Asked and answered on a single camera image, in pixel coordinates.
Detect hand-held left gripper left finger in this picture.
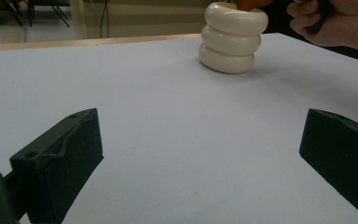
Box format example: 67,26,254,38
8,107,104,224

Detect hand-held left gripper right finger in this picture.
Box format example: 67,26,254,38
298,107,358,224

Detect cream ribbed cup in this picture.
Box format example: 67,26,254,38
198,1,269,75

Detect white board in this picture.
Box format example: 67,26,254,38
0,32,358,224

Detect black stand legs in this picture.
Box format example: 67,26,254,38
0,0,71,28

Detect light wooden shelf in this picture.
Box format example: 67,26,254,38
69,0,213,40

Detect black hanging cable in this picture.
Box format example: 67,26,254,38
99,0,111,39

